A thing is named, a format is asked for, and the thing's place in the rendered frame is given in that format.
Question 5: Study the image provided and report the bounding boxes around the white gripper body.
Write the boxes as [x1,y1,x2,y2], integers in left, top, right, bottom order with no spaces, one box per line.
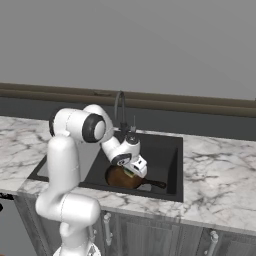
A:
[127,154,149,179]

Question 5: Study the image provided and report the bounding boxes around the brown pan with black handle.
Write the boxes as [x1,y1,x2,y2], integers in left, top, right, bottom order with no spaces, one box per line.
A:
[105,165,167,190]

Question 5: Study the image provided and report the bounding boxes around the silver cupboard handle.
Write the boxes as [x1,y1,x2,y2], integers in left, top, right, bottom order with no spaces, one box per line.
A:
[102,212,113,247]
[206,230,220,256]

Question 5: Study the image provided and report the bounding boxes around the dark curved tap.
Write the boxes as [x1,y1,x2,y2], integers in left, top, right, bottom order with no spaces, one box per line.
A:
[113,90,138,135]

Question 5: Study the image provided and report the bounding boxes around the black sink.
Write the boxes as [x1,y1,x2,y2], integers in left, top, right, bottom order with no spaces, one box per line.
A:
[27,129,185,203]

